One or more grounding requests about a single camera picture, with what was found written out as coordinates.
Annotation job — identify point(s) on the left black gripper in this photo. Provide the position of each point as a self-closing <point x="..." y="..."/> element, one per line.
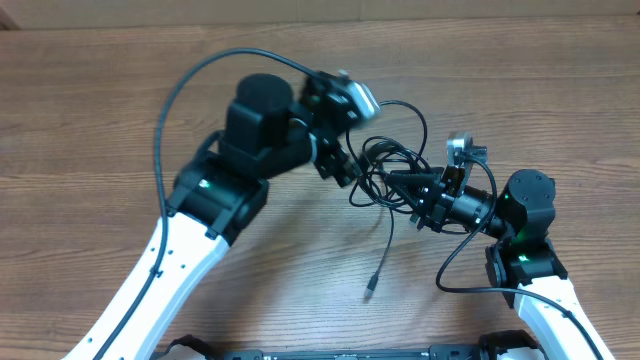
<point x="330" y="163"/>

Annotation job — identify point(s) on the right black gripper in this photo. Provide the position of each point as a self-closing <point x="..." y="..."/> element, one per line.
<point x="449" y="181"/>

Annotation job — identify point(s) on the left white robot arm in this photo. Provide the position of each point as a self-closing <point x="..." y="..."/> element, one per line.
<point x="269" y="131"/>

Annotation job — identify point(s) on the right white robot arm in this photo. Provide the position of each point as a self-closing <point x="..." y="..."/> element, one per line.
<point x="522" y="265"/>

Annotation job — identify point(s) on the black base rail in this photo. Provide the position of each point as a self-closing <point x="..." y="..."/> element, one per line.
<point x="434" y="352"/>

